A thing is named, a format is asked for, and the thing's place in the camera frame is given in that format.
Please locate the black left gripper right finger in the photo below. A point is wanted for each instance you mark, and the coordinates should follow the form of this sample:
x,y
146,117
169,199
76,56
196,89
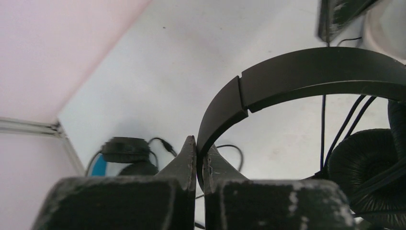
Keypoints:
x,y
233,202

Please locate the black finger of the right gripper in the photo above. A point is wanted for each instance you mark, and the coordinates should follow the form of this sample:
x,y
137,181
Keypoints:
x,y
335,15

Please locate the small black on-ear headphones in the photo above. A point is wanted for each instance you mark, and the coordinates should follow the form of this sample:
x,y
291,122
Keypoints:
x,y
369,166

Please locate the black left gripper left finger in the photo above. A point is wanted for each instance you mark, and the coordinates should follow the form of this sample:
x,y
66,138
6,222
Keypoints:
x,y
165,201

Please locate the white gaming headset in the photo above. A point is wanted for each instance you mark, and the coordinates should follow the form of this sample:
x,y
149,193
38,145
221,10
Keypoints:
x,y
384,29

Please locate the aluminium frame post left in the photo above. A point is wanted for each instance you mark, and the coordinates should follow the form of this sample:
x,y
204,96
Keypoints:
x,y
55,130

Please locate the black and blue headset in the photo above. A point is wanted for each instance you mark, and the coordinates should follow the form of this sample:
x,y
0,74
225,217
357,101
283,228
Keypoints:
x,y
134,152

